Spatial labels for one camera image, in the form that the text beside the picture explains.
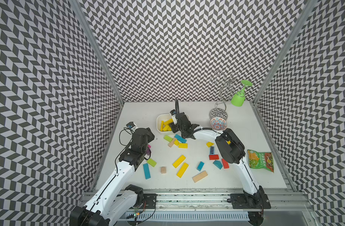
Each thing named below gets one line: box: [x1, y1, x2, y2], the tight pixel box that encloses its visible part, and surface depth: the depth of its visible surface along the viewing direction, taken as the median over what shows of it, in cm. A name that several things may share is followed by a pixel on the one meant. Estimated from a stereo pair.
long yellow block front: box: [176, 162, 189, 178], surface depth 86 cm
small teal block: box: [196, 161, 205, 172], surface depth 86 cm
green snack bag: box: [246, 149, 275, 173], surface depth 86 cm
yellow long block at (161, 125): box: [160, 120, 164, 132], surface depth 104 cm
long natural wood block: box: [191, 170, 208, 183], surface depth 84 cm
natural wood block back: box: [167, 137, 178, 148], surface depth 96 cm
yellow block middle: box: [178, 143, 189, 149], surface depth 96 cm
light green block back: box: [163, 134, 173, 143], surface depth 101 cm
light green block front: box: [146, 158, 157, 168], surface depth 89 cm
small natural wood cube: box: [160, 166, 167, 174], surface depth 85 cm
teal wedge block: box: [212, 160, 223, 170], surface depth 88 cm
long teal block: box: [142, 162, 152, 180], surface depth 85 cm
